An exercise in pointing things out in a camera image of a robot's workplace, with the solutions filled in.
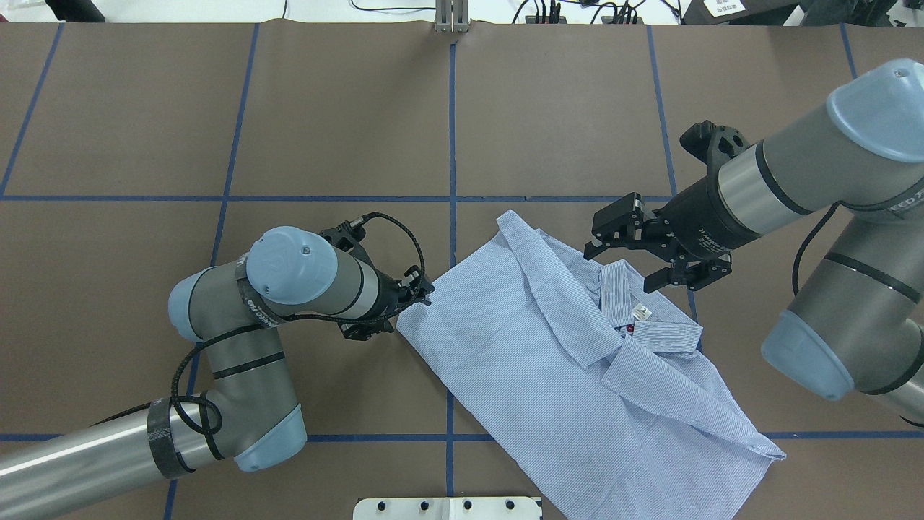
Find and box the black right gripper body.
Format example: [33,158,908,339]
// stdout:
[653,177,744,262]

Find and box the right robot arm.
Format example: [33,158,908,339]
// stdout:
[583,58,923,428]

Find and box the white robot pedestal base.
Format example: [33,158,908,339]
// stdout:
[352,496,544,519]

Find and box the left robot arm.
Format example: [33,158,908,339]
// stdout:
[1,212,435,519]

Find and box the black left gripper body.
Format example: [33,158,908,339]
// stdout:
[339,266,435,340]

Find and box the blue striped button shirt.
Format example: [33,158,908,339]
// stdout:
[397,211,786,519]

